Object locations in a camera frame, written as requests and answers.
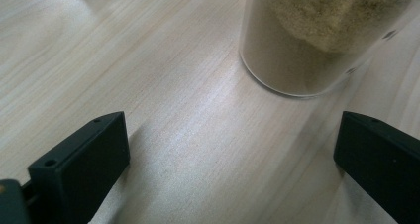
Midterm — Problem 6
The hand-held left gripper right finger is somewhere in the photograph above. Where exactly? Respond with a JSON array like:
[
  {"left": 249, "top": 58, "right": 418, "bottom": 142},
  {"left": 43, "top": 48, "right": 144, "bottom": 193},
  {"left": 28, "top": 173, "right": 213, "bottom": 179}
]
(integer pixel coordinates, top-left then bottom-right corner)
[{"left": 333, "top": 110, "right": 420, "bottom": 224}]

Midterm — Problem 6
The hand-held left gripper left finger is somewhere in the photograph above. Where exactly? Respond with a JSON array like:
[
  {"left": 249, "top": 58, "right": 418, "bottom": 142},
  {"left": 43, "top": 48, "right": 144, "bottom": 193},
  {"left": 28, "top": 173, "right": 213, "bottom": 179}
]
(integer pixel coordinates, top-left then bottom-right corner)
[{"left": 27, "top": 110, "right": 131, "bottom": 224}]

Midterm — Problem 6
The silver lid glass powder jar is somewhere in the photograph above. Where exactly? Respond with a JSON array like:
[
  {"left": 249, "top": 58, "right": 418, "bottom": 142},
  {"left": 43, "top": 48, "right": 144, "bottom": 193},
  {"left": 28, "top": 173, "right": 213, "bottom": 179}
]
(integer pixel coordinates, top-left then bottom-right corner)
[{"left": 238, "top": 0, "right": 420, "bottom": 98}]

